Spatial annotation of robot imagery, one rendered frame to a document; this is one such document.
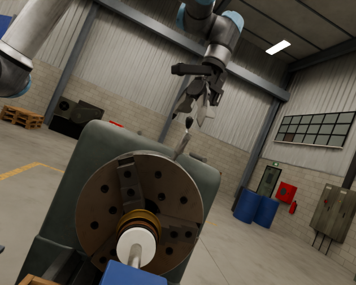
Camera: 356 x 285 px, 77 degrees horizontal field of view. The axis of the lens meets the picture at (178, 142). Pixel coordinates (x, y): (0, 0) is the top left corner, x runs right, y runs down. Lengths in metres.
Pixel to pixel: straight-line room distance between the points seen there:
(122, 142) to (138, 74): 10.21
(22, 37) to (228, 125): 11.17
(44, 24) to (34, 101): 10.55
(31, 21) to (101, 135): 0.37
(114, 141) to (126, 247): 0.37
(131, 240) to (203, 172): 0.38
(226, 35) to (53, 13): 0.51
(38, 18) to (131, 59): 10.31
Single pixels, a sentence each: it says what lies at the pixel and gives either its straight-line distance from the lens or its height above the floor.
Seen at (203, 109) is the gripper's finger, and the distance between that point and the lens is 0.61.
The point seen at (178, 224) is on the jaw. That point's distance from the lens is 0.55.
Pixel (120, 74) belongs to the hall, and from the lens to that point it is 10.88.
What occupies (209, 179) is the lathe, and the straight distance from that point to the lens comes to 0.74.
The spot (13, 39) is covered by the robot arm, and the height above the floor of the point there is 1.37.
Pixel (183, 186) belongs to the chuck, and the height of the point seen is 1.19.
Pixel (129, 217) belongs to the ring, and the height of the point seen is 1.11.
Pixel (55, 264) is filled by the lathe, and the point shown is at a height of 0.86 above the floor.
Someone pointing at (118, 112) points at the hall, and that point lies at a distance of 10.61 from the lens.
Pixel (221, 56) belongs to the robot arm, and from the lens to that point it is 0.70.
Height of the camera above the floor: 1.27
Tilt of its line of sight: 1 degrees up
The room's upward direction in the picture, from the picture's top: 23 degrees clockwise
